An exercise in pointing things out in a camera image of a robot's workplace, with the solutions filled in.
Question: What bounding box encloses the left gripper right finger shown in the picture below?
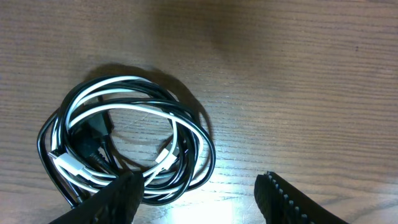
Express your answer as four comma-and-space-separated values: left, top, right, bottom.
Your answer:
254, 171, 348, 224

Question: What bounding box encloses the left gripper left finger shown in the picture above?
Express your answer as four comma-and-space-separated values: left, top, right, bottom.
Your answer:
50, 171, 144, 224

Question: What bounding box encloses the white usb cable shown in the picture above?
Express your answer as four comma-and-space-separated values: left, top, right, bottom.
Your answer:
48, 75, 205, 200

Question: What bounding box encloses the black usb cable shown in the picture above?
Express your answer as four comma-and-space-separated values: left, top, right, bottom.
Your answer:
36, 74, 217, 208

